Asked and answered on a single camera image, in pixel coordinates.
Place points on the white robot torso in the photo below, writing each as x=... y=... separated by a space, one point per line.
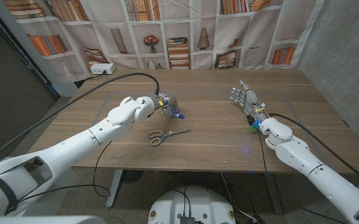
x=194 y=202

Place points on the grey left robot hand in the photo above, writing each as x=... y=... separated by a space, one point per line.
x=168 y=104

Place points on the printed bookshelf backdrop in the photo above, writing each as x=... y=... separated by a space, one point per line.
x=260 y=31

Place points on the white robot body edge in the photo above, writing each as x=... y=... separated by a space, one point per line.
x=42 y=220

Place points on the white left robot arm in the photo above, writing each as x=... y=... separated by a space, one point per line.
x=73 y=149

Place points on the small green cup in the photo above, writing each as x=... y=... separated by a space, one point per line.
x=252 y=130

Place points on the grey table leg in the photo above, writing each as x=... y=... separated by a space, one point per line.
x=274 y=193
x=114 y=189

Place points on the white power strip box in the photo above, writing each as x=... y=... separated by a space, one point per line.
x=102 y=68

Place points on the blue pen cap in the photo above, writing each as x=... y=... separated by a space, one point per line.
x=181 y=116

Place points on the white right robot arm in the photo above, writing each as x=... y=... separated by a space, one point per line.
x=322 y=177

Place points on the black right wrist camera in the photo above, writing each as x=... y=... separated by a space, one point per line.
x=250 y=119

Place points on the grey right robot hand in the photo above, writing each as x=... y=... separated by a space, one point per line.
x=250 y=100

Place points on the black round base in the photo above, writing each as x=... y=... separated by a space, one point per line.
x=135 y=175

